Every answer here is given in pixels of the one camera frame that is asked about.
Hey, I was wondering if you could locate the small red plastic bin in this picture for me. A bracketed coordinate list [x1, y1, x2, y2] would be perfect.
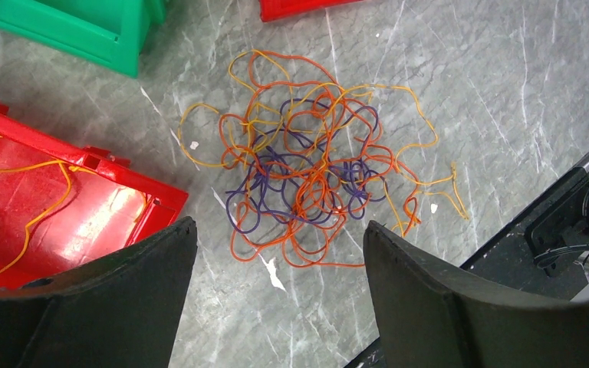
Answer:
[0, 102, 188, 288]

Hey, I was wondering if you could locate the purple cable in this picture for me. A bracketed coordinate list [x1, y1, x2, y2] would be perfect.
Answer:
[225, 98, 388, 235]

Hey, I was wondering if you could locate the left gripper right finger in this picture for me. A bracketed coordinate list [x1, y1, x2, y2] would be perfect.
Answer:
[364, 222, 589, 367]

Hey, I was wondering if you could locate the orange cable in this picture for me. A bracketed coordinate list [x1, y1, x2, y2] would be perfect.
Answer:
[177, 49, 471, 268]

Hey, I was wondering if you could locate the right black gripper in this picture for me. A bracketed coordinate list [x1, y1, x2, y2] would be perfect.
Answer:
[461, 152, 589, 300]

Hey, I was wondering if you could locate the green plastic bin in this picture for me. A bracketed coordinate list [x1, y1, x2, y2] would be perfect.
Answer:
[0, 0, 167, 77]

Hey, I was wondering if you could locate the large red plastic bin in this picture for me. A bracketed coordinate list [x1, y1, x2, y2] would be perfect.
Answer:
[259, 0, 357, 22]

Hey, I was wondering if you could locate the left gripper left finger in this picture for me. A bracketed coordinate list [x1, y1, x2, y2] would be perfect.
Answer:
[0, 217, 198, 367]

